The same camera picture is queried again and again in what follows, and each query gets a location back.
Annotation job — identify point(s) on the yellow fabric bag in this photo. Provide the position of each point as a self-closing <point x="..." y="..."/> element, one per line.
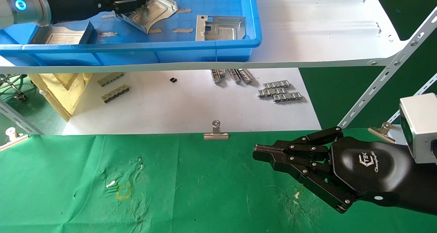
<point x="58" y="93"/>

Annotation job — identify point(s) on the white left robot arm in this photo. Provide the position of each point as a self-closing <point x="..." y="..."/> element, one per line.
<point x="20" y="8"/>

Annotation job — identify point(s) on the beige tape strip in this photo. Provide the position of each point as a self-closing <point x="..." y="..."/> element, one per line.
<point x="108" y="15"/>
<point x="155" y="30"/>
<point x="182" y="30"/>
<point x="183" y="11"/>
<point x="108" y="34"/>

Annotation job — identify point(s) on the white shelf board holding bin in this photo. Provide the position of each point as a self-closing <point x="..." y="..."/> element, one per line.
<point x="307" y="38"/>

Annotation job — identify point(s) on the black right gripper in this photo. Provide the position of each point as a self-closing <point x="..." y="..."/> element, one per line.
<point x="375" y="168"/>

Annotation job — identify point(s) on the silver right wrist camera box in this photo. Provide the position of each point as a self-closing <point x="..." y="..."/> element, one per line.
<point x="420" y="124"/>

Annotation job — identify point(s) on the green table cloth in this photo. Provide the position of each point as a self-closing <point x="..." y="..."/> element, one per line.
<point x="205" y="185"/>

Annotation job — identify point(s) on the olive ribbed connector strip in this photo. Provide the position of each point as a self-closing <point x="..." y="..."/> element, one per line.
<point x="116" y="93"/>
<point x="111" y="79"/>

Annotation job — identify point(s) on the white perforated shelf post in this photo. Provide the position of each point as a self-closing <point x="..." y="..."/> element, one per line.
<point x="375" y="85"/>
<point x="20" y="120"/>

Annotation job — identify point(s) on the white shelf board holding small parts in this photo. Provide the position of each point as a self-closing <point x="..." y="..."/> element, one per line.
<point x="187" y="103"/>

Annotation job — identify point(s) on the silver binder clip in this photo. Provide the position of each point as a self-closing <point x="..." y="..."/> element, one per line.
<point x="13" y="141"/>
<point x="380" y="133"/>
<point x="216" y="135"/>

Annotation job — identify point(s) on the sheet metal part concave edges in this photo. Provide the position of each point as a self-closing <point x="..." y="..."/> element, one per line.
<point x="157" y="11"/>

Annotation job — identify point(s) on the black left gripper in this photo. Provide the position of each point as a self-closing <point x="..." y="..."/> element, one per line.
<point x="71" y="4"/>

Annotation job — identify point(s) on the grey stamped sheet metal tray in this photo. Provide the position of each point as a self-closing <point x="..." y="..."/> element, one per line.
<point x="58" y="37"/>

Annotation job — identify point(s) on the blue plastic bin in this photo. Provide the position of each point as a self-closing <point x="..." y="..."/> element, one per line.
<point x="170" y="54"/>

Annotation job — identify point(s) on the rectangular sheet metal bracket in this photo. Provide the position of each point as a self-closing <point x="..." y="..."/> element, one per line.
<point x="222" y="31"/>

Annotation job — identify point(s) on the small black plastic piece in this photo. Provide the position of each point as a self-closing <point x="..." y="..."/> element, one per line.
<point x="173" y="79"/>

